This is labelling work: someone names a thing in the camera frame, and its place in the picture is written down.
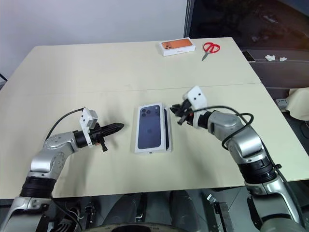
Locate beige rounded cover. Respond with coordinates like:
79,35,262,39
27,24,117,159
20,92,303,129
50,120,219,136
288,87,309,119

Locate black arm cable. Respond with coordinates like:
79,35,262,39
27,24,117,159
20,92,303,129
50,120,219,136
190,104,255,149
45,107,85,146

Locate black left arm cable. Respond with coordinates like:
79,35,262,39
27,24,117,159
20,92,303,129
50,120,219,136
45,107,85,146

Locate dark rounded shape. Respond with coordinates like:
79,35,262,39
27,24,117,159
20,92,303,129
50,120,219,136
168,190,203,227
102,192,148,227

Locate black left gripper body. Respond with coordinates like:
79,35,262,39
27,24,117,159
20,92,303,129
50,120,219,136
89,123,108,154

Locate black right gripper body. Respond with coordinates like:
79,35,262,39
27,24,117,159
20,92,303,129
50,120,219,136
181,100,194,124

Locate metal bracket strip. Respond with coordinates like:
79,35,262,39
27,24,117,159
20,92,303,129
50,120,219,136
206,192,230,232

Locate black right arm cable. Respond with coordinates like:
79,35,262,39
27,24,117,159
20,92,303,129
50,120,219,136
190,104,255,149

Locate blue phone box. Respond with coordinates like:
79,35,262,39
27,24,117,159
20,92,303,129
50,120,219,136
134,103,174,154

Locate white box with orange phone print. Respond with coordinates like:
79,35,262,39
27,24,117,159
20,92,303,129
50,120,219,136
159,37,197,57

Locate smartphone with light frame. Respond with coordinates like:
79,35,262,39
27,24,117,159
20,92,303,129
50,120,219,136
241,50,256,64

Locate small white block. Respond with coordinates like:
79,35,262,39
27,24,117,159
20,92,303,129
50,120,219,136
276,97,290,110

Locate dark window partition frame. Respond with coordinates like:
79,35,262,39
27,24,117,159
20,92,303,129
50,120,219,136
183,0,196,38

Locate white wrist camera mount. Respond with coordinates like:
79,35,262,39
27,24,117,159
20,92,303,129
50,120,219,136
181,85,209,129
79,107,99,148

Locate white phone box lid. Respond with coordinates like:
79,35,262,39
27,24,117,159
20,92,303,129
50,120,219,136
132,103,168,154

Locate red handled scissors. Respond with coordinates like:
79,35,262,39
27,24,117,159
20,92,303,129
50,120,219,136
201,42,221,62

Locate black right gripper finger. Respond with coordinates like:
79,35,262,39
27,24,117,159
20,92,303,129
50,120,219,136
170,103,186,115
178,113,192,126

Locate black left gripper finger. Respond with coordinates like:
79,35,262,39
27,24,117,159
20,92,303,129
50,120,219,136
100,123,125,132
102,127,123,137

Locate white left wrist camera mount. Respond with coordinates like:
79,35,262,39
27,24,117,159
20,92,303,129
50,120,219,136
79,107,99,148

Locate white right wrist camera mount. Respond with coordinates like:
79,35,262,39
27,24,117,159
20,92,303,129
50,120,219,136
181,85,209,129

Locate dark side table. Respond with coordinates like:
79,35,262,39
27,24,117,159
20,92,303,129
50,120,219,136
240,47,309,90

